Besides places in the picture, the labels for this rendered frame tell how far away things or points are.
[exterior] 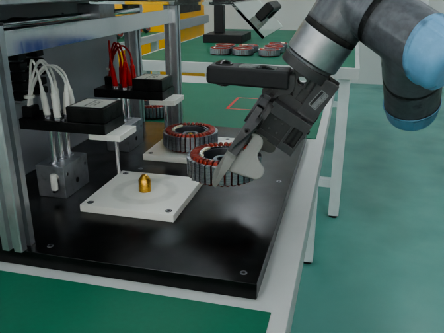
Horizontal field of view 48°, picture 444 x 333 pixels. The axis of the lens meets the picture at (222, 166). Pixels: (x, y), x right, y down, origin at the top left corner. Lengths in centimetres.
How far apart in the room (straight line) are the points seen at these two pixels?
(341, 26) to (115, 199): 41
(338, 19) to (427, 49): 12
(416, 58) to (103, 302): 45
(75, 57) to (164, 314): 66
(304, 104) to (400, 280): 150
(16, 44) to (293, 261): 44
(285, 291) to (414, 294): 146
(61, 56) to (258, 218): 53
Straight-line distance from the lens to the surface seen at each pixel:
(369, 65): 607
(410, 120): 73
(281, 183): 86
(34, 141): 97
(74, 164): 84
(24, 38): 68
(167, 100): 98
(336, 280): 204
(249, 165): 67
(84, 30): 81
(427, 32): 59
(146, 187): 79
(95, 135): 77
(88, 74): 114
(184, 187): 81
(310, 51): 65
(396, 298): 200
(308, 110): 68
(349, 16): 64
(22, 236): 69
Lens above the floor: 109
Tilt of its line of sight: 20 degrees down
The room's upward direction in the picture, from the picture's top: straight up
